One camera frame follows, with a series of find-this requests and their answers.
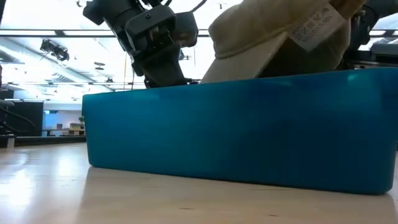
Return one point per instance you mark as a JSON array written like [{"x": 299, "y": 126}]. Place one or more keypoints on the black ceiling light cluster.
[{"x": 54, "y": 49}]

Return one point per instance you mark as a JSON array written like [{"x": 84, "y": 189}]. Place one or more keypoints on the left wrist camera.
[{"x": 186, "y": 29}]

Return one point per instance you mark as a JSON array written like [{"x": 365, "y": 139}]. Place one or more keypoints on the wooden background desk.
[{"x": 62, "y": 132}]

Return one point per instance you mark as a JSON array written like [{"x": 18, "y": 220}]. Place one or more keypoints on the small black screen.
[{"x": 6, "y": 94}]

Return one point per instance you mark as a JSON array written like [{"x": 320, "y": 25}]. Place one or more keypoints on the blue plastic bin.
[{"x": 236, "y": 133}]

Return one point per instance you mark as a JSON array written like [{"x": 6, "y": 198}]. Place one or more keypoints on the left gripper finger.
[
  {"x": 152, "y": 73},
  {"x": 174, "y": 70}
]

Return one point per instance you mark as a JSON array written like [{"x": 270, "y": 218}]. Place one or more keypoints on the thick black ceiling beam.
[{"x": 59, "y": 33}]

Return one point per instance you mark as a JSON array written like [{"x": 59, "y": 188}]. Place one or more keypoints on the small round ceiling fixture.
[{"x": 99, "y": 63}]

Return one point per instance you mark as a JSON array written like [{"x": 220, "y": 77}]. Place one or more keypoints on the dark wall panel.
[{"x": 25, "y": 118}]

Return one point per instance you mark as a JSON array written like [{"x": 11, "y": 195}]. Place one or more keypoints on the black low platform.
[{"x": 46, "y": 140}]

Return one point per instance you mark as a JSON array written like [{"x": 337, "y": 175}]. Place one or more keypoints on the thin black ceiling rail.
[{"x": 62, "y": 83}]

